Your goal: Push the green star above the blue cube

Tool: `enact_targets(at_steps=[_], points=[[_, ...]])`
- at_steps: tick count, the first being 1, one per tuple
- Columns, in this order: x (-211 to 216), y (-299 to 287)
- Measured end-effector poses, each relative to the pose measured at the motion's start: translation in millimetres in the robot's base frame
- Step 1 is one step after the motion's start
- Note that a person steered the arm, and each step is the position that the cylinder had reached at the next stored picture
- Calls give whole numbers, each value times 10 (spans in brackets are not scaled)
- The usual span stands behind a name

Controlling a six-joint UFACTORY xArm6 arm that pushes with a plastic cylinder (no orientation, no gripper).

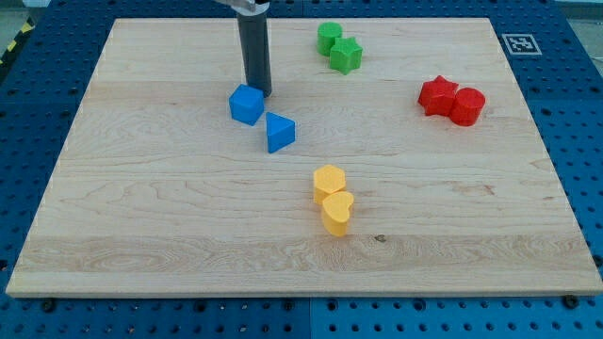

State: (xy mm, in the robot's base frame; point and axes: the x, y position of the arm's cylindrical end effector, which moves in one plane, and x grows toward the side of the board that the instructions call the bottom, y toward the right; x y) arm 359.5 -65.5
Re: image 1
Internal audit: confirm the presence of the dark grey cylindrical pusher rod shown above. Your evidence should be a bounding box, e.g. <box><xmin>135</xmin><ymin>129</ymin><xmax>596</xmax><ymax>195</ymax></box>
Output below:
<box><xmin>236</xmin><ymin>3</ymin><xmax>272</xmax><ymax>98</ymax></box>

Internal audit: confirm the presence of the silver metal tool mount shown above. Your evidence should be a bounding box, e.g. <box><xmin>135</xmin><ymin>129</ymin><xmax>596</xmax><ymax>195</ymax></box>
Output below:
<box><xmin>215</xmin><ymin>0</ymin><xmax>270</xmax><ymax>13</ymax></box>

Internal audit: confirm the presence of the blue cube block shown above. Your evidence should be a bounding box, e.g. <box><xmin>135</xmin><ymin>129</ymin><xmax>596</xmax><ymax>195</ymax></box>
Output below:
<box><xmin>229</xmin><ymin>84</ymin><xmax>264</xmax><ymax>126</ymax></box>

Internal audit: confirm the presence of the green star block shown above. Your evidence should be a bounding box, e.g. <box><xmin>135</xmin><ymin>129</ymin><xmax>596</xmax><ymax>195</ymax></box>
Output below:
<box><xmin>329</xmin><ymin>37</ymin><xmax>363</xmax><ymax>74</ymax></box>

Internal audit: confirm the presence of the red star block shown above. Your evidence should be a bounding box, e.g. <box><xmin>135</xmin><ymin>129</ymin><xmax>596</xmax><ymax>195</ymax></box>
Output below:
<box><xmin>417</xmin><ymin>75</ymin><xmax>459</xmax><ymax>117</ymax></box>

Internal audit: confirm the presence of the green cylinder block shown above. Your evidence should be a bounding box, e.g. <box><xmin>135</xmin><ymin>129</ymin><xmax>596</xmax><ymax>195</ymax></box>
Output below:
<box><xmin>317</xmin><ymin>22</ymin><xmax>343</xmax><ymax>57</ymax></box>

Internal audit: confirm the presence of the blue triangle block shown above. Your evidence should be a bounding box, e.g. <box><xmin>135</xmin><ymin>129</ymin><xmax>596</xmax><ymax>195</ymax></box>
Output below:
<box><xmin>266</xmin><ymin>112</ymin><xmax>296</xmax><ymax>153</ymax></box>

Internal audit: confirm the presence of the yellow hexagon block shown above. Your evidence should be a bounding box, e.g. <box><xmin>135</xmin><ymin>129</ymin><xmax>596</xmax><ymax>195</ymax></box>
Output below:
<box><xmin>313</xmin><ymin>164</ymin><xmax>347</xmax><ymax>205</ymax></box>

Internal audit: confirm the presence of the light wooden board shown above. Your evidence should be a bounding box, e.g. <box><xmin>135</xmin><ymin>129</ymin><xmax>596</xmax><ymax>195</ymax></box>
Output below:
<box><xmin>7</xmin><ymin>18</ymin><xmax>602</xmax><ymax>298</ymax></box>

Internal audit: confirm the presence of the yellow heart block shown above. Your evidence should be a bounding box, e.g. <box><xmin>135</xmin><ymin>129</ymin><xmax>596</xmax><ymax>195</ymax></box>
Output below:
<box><xmin>321</xmin><ymin>191</ymin><xmax>354</xmax><ymax>237</ymax></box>

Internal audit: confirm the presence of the yellow black hazard tape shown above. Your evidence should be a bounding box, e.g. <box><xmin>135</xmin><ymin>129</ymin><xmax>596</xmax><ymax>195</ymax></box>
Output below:
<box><xmin>1</xmin><ymin>18</ymin><xmax>35</xmax><ymax>67</ymax></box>

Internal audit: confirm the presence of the red cylinder block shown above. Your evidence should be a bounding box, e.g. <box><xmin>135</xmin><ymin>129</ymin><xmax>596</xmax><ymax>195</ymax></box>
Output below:
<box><xmin>448</xmin><ymin>88</ymin><xmax>486</xmax><ymax>126</ymax></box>

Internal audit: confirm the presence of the white fiducial marker tag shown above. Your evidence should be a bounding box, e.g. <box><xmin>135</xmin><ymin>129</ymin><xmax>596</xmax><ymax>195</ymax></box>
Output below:
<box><xmin>502</xmin><ymin>33</ymin><xmax>542</xmax><ymax>56</ymax></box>

